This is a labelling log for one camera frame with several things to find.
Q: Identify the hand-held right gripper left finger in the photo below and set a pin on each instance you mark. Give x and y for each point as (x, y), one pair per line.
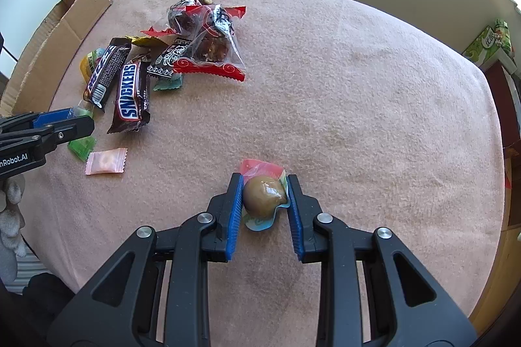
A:
(235, 217)

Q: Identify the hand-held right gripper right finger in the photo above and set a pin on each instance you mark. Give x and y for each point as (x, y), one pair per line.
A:
(295, 225)

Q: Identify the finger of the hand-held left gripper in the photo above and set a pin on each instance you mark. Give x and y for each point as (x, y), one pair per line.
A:
(69, 130)
(53, 118)

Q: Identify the braised egg packet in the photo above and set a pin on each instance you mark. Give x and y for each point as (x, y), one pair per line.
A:
(262, 196)

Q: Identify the cardboard box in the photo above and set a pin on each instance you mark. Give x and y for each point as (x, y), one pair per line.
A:
(53, 29)

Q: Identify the person's left hand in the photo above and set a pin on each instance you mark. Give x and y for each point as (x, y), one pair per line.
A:
(10, 225)

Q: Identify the pink candy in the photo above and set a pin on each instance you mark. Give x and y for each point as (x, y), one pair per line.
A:
(106, 161)

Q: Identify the yellow green candy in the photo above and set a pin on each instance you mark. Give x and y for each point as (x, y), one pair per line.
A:
(87, 64)

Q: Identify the dark chocolate bar blue print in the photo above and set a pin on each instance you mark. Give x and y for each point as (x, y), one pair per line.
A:
(106, 70)

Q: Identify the brown chocolate bar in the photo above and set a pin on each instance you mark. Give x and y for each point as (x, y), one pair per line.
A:
(130, 94)

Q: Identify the teal candy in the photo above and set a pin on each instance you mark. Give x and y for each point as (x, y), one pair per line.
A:
(167, 84)

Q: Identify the black candy packet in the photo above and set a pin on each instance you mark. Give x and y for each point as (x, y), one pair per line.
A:
(165, 62)

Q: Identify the clear date packet red edges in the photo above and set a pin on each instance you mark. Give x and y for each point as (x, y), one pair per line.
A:
(211, 50)
(185, 23)

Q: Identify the red box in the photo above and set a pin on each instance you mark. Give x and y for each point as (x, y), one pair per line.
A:
(498, 106)

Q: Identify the green carton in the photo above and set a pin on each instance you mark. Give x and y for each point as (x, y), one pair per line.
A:
(486, 42)

